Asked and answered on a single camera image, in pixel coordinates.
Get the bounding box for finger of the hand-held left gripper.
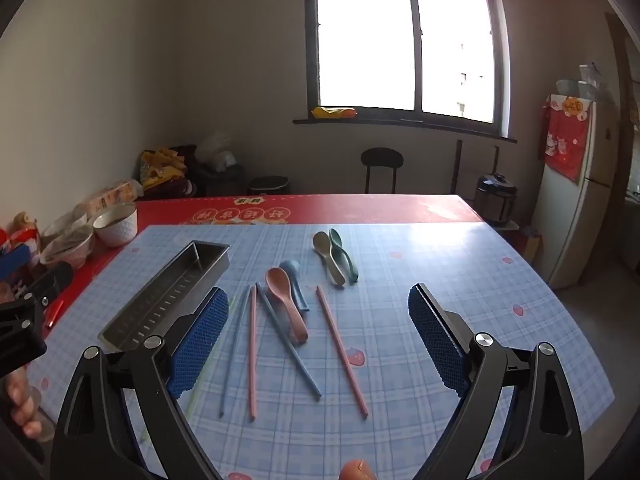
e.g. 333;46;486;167
20;262;75;307
0;245;32;282

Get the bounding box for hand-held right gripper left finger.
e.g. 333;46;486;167
50;287;231;480

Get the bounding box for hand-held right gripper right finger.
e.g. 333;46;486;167
407;283;586;480

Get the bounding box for blue chopstick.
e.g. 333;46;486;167
218;285;251;418
255;282;323;401

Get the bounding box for pink chopstick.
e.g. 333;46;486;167
315;285;370;418
248;284;258;421

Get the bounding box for metal utensil tray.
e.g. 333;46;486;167
97;240;231;353

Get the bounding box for pink spoon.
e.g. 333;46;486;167
265;267;309;347

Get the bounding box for green spoon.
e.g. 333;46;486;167
328;228;360;285

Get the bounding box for blue spoon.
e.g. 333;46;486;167
278;259;311;314

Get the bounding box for beige spoon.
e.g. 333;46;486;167
312;231;347;289

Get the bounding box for person's left hand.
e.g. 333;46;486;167
4;367;45;440

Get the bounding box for person's right hand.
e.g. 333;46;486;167
339;459;374;480

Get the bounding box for snack packets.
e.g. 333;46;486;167
0;211;42;267

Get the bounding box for plastic-wrapped bowl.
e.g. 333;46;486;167
42;206;89;239
39;232;94;269

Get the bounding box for blue plaid table mat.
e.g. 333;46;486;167
30;222;617;480

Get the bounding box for white dimpled bowl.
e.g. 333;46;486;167
92;203;139;249

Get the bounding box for orange tissue box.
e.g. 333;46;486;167
80;179;146;212

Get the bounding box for cardboard box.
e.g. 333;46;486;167
519;229;544;267

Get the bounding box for black rice cooker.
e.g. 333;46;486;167
473;172;519;227

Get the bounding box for red printed tablecloth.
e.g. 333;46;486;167
30;193;486;342

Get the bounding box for pile of clothes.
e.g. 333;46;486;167
138;145;199;199

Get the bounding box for black trash bin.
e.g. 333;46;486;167
247;175;291;197

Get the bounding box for white fridge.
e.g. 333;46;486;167
530;92;622;289

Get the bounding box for black round stool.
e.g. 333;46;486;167
360;147;405;195

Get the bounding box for clear plastic bag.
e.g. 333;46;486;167
197;129;239;169

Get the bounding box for dark window sill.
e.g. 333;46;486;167
292;116;519;144

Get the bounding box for red printed cloth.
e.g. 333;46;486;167
539;93;594;184

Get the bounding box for yellow packet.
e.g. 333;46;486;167
311;105;357;121

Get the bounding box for clear plastic containers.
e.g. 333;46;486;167
555;62;614;104

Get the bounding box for window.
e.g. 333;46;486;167
304;0;512;139

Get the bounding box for black folded frame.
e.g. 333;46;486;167
452;139;501;197

